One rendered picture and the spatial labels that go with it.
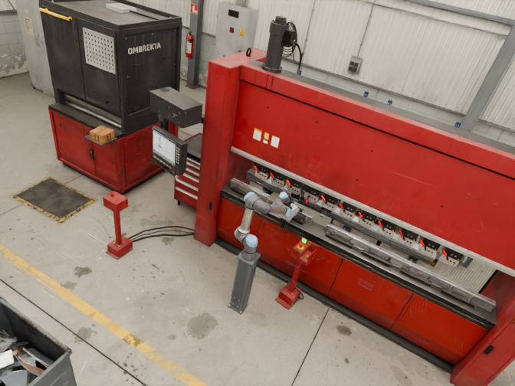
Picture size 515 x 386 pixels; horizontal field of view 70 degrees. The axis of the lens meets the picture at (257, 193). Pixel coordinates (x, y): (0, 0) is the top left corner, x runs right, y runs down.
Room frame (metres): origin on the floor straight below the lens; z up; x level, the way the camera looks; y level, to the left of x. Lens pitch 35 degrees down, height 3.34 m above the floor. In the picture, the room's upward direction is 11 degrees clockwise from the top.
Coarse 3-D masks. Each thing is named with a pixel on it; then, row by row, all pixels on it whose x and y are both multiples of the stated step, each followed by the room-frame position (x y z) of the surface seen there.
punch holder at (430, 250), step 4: (424, 240) 2.68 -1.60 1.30; (428, 240) 2.67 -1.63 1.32; (432, 240) 2.66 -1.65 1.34; (420, 244) 2.68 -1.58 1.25; (428, 244) 2.66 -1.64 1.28; (432, 244) 2.65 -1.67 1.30; (436, 244) 2.64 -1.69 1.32; (440, 244) 2.63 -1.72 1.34; (420, 248) 2.68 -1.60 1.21; (428, 248) 2.65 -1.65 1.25; (432, 248) 2.64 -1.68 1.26; (436, 248) 2.63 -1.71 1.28; (424, 252) 2.66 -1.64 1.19; (428, 252) 2.64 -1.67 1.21; (432, 252) 2.65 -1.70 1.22; (432, 256) 2.63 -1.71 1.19
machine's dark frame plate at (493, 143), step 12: (288, 72) 3.59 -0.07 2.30; (312, 84) 3.36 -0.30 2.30; (324, 84) 3.44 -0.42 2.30; (348, 96) 3.22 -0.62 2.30; (360, 96) 3.29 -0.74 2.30; (384, 108) 3.11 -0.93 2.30; (396, 108) 3.17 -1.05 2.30; (420, 120) 2.98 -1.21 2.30; (432, 120) 3.04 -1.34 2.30; (456, 132) 2.87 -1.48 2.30; (468, 132) 2.92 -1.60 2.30; (492, 144) 2.77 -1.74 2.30; (504, 144) 2.83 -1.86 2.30
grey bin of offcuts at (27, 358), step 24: (0, 312) 1.62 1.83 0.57; (0, 336) 1.46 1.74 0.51; (24, 336) 1.58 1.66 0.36; (48, 336) 1.43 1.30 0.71; (0, 360) 1.25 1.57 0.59; (24, 360) 1.30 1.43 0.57; (48, 360) 1.35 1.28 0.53; (0, 384) 1.17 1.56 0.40; (24, 384) 1.12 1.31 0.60; (48, 384) 1.18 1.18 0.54; (72, 384) 1.32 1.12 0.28
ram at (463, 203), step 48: (240, 96) 3.54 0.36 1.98; (288, 96) 3.37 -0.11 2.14; (240, 144) 3.51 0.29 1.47; (288, 144) 3.29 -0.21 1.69; (336, 144) 3.11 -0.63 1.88; (384, 144) 2.95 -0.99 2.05; (384, 192) 2.88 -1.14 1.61; (432, 192) 2.74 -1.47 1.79; (480, 192) 2.61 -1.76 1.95; (480, 240) 2.53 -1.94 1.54
